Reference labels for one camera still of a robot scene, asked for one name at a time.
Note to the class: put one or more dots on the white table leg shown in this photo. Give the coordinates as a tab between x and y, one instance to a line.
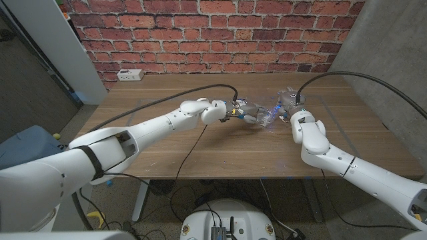
141	196

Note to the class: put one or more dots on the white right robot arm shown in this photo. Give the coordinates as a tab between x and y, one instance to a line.
350	163

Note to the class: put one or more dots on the white wall panel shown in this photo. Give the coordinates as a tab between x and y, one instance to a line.
50	40

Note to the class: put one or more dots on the clear cellophane sheet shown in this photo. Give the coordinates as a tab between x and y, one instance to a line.
270	115

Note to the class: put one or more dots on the yellow banana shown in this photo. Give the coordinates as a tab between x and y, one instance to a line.
96	216

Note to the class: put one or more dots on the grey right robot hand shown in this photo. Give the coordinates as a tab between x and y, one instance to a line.
289	100

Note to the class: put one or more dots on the white robot torso edge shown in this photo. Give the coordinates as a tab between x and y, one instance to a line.
66	236

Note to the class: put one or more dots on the small yellow-green ball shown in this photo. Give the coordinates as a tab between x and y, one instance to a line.
56	136

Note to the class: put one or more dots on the white power strip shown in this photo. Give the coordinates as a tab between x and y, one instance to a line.
130	75

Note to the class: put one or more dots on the black plug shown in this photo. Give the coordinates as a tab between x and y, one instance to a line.
298	234

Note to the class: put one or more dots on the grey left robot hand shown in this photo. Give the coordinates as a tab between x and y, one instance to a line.
247	110

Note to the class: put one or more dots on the black round floor object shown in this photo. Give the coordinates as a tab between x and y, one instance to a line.
161	187

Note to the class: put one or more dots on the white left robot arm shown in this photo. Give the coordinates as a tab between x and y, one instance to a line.
116	146

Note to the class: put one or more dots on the red brick print backdrop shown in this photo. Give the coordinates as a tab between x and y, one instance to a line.
217	33

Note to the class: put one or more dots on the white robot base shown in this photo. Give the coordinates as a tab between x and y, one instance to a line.
247	216

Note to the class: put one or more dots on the black electronics box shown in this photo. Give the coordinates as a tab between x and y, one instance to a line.
218	233

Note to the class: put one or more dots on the grey table leg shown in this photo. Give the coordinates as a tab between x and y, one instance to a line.
312	200

